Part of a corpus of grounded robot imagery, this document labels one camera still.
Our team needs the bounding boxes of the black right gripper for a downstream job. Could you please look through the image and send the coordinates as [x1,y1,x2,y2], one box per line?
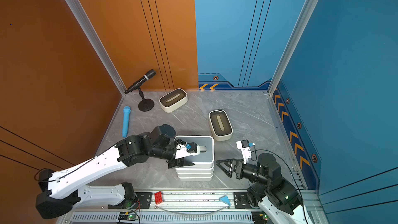
[217,159,272,188]

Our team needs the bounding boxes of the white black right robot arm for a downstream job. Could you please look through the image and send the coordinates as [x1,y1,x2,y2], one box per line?
[216,153,313,224]

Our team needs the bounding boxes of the left circuit board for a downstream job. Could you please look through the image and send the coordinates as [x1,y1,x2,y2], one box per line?
[117,211,141,224]

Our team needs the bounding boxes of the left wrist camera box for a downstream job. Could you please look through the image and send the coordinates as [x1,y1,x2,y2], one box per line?
[175,142,200,159]

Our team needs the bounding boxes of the white box bamboo lid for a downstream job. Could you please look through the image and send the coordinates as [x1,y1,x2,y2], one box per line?
[177,173,213,179]

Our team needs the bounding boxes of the cream box brown lid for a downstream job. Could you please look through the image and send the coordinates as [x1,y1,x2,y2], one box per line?
[159,88,188,113]
[208,110,233,142]

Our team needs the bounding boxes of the right circuit board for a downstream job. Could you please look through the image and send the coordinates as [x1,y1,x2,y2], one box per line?
[251,212,273,224]

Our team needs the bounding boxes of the red block on rail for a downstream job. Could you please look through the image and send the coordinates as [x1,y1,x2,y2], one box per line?
[154,191,163,205]

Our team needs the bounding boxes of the circuit board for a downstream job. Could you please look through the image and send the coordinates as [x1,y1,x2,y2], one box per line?
[251,212,273,224]
[117,211,141,224]

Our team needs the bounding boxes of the white box grey lid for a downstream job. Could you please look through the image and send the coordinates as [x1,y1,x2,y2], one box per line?
[175,166,214,176]
[178,176,213,181]
[176,135,214,168]

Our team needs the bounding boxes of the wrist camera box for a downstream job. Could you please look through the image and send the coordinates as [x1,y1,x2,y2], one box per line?
[175,142,200,159]
[236,140,255,164]

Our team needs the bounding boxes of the blue toy microphone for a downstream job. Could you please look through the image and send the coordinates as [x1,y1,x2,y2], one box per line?
[122,106,131,138]

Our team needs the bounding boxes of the black microphone on stand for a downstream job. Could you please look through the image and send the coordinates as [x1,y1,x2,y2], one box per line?
[124,69,156,112]

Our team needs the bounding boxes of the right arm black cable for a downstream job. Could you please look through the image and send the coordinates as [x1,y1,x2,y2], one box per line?
[250,148,312,224]

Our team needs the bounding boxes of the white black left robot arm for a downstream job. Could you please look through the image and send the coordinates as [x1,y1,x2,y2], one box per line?
[35,124,200,219]

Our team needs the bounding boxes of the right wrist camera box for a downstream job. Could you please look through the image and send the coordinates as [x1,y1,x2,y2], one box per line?
[236,140,255,164]

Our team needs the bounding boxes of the blue triangular piece on rail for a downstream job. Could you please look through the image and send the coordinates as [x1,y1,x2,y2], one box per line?
[219,196,231,206]

